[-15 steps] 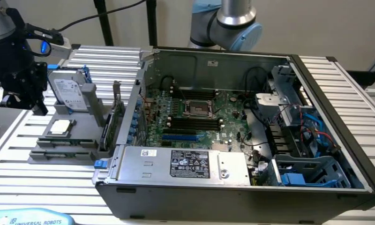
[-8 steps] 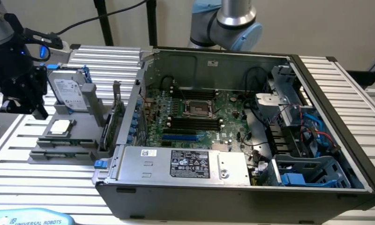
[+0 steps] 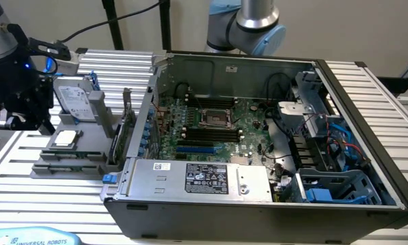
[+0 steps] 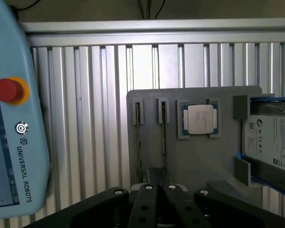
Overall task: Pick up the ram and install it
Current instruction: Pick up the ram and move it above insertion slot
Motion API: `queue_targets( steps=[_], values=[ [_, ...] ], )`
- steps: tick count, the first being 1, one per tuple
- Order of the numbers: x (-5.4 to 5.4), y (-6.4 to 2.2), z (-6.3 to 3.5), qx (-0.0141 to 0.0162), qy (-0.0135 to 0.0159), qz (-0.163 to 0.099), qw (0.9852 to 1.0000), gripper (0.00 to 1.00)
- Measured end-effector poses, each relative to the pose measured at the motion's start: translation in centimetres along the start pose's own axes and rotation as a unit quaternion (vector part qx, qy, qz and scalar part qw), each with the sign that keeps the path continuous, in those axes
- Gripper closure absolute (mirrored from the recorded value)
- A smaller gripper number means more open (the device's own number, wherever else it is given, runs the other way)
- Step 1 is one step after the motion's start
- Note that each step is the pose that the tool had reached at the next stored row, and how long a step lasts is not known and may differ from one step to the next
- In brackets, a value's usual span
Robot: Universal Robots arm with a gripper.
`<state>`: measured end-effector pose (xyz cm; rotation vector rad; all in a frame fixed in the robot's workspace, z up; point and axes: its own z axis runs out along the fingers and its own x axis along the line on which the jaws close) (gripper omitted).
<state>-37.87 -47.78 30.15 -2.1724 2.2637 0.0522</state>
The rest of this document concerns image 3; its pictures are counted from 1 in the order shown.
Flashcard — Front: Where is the black open PC case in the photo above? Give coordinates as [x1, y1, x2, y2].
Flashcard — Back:
[100, 50, 408, 240]

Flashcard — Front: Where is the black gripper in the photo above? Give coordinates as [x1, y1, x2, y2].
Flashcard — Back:
[0, 59, 57, 136]

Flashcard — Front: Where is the black camera cable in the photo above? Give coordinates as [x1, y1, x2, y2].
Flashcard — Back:
[58, 0, 173, 44]

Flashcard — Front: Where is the blue disk wire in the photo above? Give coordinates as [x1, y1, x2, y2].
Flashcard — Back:
[328, 121, 368, 174]

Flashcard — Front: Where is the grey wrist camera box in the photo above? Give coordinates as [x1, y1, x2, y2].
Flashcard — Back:
[52, 47, 81, 75]

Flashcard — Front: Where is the black stand pole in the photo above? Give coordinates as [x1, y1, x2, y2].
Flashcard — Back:
[100, 0, 124, 51]
[158, 0, 173, 51]

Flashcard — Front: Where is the metal CPU socket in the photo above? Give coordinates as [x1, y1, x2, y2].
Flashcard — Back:
[196, 108, 234, 129]

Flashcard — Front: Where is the red disk wire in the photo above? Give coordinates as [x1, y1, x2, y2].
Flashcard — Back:
[325, 119, 370, 164]

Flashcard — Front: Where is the green graphics card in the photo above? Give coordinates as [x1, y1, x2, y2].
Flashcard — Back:
[109, 87, 137, 164]

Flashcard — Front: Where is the blue expansion slot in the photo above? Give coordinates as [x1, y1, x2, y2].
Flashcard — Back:
[176, 145, 216, 156]

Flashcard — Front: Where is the silver CPU chip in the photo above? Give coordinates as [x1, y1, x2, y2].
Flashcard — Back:
[50, 129, 80, 149]

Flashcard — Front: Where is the grey parts rack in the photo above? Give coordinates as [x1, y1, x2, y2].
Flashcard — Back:
[29, 73, 137, 180]

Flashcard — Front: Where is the teal teach pendant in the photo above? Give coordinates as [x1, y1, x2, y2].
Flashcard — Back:
[0, 226, 81, 245]

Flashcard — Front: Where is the black expansion slot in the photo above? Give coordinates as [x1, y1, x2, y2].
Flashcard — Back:
[176, 139, 214, 148]

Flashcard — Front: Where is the blue grey disk bay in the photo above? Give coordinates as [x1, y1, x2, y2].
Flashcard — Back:
[293, 167, 385, 205]

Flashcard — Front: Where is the black RAM slot bank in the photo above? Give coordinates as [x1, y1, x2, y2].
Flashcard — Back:
[185, 97, 234, 109]
[181, 126, 241, 143]

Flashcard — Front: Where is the silver power supply unit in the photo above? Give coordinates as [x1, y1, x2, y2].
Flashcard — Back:
[118, 158, 273, 203]

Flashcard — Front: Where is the green motherboard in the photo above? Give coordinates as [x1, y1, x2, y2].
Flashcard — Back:
[154, 96, 277, 167]

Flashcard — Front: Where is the blue case latch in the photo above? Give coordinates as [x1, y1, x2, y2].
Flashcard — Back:
[101, 173, 118, 185]

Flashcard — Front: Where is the silver chipset heat sink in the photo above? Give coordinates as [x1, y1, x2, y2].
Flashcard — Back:
[228, 156, 253, 166]

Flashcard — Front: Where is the silver hard disk drive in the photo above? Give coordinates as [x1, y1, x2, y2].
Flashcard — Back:
[53, 78, 92, 123]

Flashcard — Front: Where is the metal drive cage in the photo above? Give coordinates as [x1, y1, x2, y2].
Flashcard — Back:
[277, 70, 341, 134]

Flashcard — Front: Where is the black looped case wire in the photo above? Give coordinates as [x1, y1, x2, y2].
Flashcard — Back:
[174, 82, 188, 97]
[265, 72, 296, 104]

